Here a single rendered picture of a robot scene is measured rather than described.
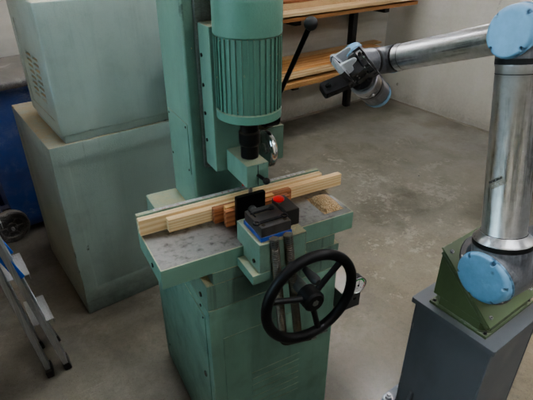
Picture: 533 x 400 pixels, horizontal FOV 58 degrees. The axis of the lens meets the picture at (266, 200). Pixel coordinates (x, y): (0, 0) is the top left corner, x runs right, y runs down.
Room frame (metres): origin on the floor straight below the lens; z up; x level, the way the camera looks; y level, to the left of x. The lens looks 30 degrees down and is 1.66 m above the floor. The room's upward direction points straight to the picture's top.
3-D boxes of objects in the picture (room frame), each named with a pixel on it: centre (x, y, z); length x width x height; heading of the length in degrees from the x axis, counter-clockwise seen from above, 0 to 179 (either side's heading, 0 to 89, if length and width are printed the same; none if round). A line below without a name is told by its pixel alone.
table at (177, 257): (1.14, 0.03, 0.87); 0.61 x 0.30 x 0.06; 118
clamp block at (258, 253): (1.06, -0.01, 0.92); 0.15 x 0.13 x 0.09; 118
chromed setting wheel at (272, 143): (1.42, 0.00, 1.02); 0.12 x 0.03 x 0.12; 28
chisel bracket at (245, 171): (1.27, 0.06, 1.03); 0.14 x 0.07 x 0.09; 28
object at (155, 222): (1.25, 0.09, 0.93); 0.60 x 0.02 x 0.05; 118
